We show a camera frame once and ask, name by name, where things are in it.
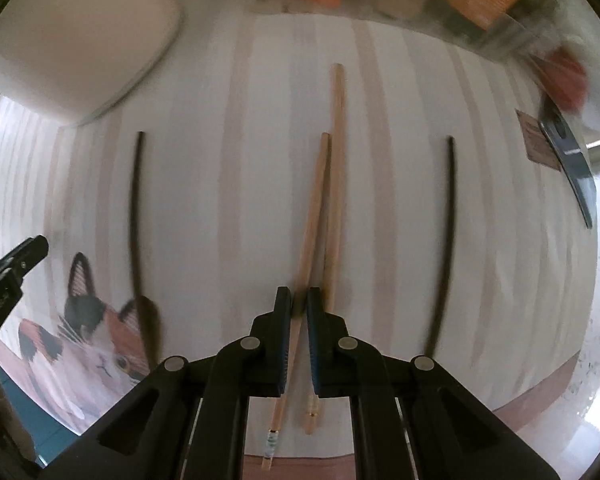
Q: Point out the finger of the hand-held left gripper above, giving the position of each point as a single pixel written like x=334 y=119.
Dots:
x=27 y=252

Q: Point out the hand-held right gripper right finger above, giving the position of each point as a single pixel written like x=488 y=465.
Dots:
x=316 y=340

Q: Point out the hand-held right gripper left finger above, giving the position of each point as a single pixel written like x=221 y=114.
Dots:
x=280 y=340

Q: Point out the light chopstick with white end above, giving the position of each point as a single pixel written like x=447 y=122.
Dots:
x=312 y=220

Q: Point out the cream round chopstick holder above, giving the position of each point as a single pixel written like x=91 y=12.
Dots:
x=80 y=35

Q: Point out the dark wooden chopstick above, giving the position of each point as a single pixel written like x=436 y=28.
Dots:
x=136 y=220
x=450 y=220

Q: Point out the striped mat with cat print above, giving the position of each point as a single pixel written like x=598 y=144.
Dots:
x=390 y=185

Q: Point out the light wooden chopstick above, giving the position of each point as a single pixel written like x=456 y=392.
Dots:
x=337 y=160

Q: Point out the brown square coaster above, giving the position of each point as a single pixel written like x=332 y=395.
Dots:
x=535 y=140

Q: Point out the blue smartphone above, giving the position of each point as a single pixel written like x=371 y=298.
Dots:
x=577 y=175

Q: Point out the clear plastic condiment tray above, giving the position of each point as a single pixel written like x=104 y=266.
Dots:
x=430 y=22

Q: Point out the clear plastic bag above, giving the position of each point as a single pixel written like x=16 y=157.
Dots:
x=575 y=30

